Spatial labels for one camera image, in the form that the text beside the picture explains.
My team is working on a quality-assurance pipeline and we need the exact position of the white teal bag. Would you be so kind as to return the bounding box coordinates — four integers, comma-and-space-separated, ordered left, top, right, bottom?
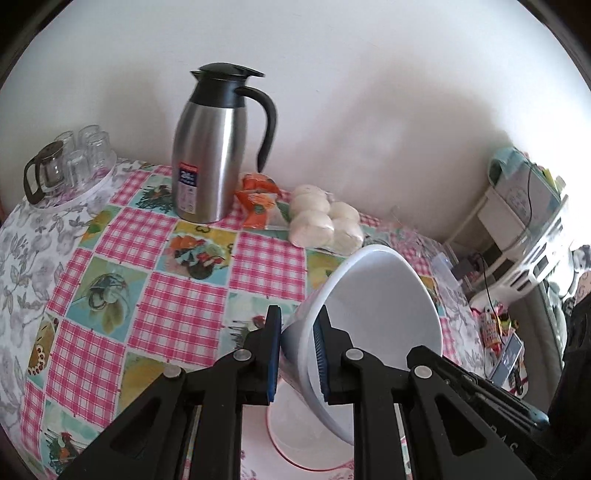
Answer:
489, 147, 566, 232

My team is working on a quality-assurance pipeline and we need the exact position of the black charger plug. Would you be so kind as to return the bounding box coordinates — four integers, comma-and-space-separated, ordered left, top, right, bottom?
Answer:
455, 256, 481, 280

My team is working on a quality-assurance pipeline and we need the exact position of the colourful patterned tube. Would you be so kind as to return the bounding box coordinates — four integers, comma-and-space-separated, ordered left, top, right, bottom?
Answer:
478, 302, 520, 356

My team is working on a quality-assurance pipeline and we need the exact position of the clear glass mug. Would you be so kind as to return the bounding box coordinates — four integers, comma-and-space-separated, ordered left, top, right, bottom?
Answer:
431, 240, 467, 289

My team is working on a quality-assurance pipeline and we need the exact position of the glass teapot black handle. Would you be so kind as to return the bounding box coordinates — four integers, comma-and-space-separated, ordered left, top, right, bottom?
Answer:
24, 141, 68, 205

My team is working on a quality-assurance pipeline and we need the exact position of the steel thermos jug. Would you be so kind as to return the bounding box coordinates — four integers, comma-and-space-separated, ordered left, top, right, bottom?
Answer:
172, 63, 278, 223

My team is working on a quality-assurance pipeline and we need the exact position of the white plastic shelf rack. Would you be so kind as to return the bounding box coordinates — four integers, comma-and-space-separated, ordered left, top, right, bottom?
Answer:
443, 185, 573, 319

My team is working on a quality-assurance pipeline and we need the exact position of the bag of white steamed buns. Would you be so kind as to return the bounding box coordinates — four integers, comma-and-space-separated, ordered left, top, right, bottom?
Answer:
288, 185, 365, 254

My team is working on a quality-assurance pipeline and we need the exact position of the dark cloth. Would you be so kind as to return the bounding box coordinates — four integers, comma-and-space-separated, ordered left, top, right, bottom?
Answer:
549, 295, 591, 416

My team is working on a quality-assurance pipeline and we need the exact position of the smartphone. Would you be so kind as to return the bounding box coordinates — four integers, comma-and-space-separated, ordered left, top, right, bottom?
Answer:
490, 333, 525, 386

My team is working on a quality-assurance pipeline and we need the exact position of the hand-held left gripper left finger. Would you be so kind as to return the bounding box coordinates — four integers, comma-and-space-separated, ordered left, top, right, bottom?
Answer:
58, 305, 283, 480

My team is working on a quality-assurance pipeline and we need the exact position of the pale blue bowl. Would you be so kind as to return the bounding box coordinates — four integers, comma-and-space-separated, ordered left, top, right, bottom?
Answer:
280, 244, 443, 446

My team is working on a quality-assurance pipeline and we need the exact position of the pink checkered fruit tablecloth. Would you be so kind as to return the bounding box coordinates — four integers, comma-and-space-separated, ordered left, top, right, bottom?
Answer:
18, 159, 462, 480

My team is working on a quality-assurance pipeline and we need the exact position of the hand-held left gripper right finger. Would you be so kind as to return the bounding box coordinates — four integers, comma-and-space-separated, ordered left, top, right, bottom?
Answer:
313, 305, 539, 480

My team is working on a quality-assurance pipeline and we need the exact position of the white round tray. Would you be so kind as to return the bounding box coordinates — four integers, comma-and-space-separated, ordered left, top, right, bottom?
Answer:
28, 159, 122, 210

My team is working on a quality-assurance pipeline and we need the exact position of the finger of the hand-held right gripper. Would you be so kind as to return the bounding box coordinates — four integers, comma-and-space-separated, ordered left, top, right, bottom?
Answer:
441, 361, 551, 430

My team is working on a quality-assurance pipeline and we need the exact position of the orange snack packet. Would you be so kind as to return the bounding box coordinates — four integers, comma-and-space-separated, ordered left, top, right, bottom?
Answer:
235, 173, 289, 230

